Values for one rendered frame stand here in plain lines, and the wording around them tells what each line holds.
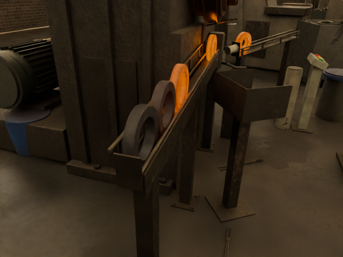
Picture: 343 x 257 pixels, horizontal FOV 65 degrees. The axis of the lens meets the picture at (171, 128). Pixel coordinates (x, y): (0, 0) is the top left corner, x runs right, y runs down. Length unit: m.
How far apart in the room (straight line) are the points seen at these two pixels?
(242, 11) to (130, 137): 3.87
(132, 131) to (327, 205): 1.34
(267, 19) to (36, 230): 3.81
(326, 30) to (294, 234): 2.68
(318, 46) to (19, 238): 3.42
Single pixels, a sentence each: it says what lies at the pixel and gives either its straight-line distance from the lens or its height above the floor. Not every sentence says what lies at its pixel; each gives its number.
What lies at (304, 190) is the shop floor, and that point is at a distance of 1.83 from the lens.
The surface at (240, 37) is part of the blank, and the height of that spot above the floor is 0.75.
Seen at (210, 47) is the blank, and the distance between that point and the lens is 1.66.
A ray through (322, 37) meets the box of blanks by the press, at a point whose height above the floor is 0.60.
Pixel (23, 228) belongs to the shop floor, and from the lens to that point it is 1.57.
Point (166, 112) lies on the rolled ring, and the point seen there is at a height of 0.65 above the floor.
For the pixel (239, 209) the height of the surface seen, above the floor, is 0.01.
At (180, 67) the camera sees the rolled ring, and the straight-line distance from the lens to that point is 1.01.
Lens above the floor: 1.03
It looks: 27 degrees down
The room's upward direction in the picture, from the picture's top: 1 degrees clockwise
